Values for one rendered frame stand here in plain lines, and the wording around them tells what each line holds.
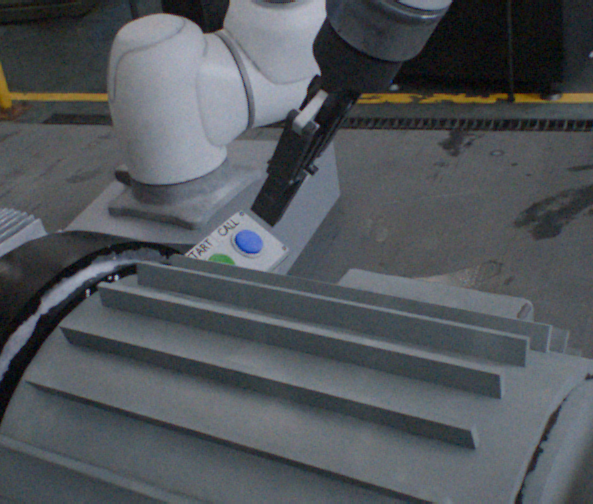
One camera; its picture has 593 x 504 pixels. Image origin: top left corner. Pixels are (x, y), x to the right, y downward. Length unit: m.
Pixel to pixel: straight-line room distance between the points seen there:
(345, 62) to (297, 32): 0.63
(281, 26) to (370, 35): 0.66
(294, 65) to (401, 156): 0.40
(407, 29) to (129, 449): 0.52
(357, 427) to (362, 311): 0.05
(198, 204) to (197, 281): 1.11
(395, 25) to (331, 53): 0.07
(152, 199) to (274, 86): 0.25
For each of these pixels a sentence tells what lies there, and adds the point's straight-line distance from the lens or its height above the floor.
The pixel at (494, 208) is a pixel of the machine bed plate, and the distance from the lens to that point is 1.61.
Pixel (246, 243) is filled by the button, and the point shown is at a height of 1.07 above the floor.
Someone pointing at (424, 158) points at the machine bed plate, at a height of 0.80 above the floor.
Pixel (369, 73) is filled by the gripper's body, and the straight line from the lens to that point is 0.83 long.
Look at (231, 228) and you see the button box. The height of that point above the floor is 1.08.
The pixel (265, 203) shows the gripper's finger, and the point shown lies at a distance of 0.98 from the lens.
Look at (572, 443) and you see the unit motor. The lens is 0.32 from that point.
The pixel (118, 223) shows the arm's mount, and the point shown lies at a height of 0.89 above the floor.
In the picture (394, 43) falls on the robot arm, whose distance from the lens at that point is 0.81.
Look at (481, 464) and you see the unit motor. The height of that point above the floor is 1.35.
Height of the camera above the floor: 1.55
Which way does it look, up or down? 29 degrees down
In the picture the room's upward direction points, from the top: 9 degrees counter-clockwise
